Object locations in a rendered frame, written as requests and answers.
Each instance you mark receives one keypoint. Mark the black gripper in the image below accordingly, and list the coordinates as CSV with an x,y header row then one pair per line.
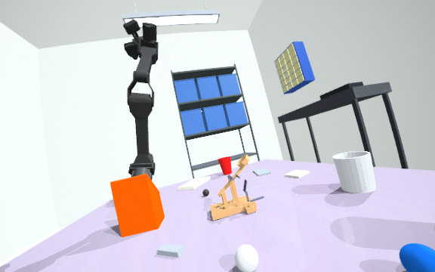
x,y
132,27

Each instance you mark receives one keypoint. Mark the white ball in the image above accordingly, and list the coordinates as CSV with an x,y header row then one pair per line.
x,y
246,258

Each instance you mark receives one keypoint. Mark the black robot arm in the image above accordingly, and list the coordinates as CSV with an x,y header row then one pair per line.
x,y
141,105

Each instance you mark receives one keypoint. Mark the red plastic cup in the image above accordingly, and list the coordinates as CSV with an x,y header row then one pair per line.
x,y
225,164

